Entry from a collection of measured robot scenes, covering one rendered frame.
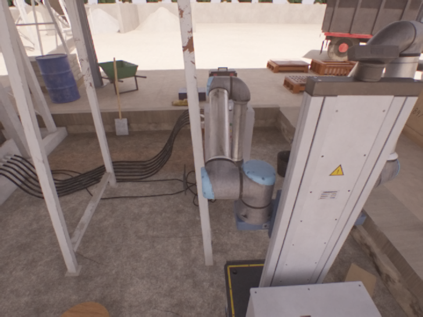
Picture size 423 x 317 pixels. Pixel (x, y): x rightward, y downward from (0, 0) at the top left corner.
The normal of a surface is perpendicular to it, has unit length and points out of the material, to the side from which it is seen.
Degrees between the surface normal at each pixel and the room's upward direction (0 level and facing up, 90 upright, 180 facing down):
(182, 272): 0
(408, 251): 0
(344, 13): 90
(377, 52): 62
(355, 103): 90
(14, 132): 90
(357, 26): 90
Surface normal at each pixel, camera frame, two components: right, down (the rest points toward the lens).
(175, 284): 0.00, -0.83
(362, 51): 0.04, 0.09
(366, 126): 0.04, 0.56
